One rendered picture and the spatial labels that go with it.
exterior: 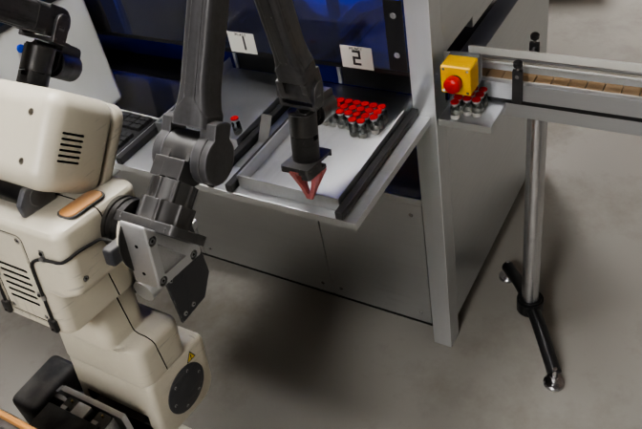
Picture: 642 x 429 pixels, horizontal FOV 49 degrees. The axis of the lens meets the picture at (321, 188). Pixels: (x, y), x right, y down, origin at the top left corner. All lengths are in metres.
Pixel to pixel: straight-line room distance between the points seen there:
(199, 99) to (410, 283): 1.25
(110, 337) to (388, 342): 1.23
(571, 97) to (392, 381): 1.05
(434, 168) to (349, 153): 0.28
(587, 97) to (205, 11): 0.95
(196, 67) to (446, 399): 1.44
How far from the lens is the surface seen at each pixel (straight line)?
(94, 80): 2.18
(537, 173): 1.91
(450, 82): 1.60
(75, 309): 1.21
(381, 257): 2.14
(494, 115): 1.72
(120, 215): 1.08
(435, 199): 1.88
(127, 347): 1.33
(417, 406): 2.21
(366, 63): 1.72
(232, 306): 2.58
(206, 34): 1.06
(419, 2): 1.58
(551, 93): 1.72
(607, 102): 1.70
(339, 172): 1.58
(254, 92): 1.94
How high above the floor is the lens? 1.85
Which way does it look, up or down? 39 degrees down
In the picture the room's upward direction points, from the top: 12 degrees counter-clockwise
